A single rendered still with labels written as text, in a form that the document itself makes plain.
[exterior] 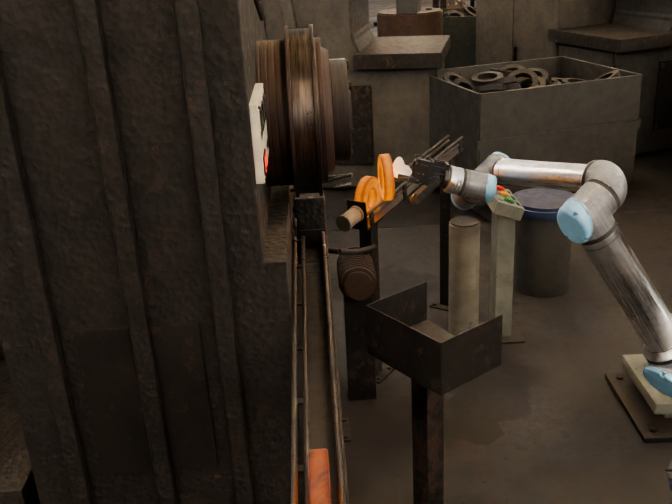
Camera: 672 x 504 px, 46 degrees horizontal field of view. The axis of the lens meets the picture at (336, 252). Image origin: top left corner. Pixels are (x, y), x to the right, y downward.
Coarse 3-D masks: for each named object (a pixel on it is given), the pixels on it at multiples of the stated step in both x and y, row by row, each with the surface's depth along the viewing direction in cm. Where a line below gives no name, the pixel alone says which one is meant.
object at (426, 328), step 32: (416, 288) 203; (384, 320) 190; (416, 320) 207; (384, 352) 193; (416, 352) 183; (448, 352) 177; (480, 352) 184; (416, 384) 199; (448, 384) 180; (416, 416) 203; (416, 448) 207; (416, 480) 211
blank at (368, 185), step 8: (368, 176) 273; (360, 184) 270; (368, 184) 270; (376, 184) 276; (360, 192) 269; (368, 192) 271; (376, 192) 277; (360, 200) 268; (368, 200) 279; (376, 200) 278; (368, 208) 273; (368, 216) 274
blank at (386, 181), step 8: (384, 160) 251; (384, 168) 249; (392, 168) 249; (384, 176) 249; (392, 176) 249; (384, 184) 250; (392, 184) 250; (384, 192) 252; (392, 192) 251; (384, 200) 256
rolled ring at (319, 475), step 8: (312, 456) 133; (320, 456) 132; (312, 464) 131; (320, 464) 130; (328, 464) 133; (312, 472) 129; (320, 472) 129; (328, 472) 129; (312, 480) 128; (320, 480) 128; (328, 480) 128; (312, 488) 127; (320, 488) 127; (328, 488) 127; (312, 496) 127; (320, 496) 127; (328, 496) 127
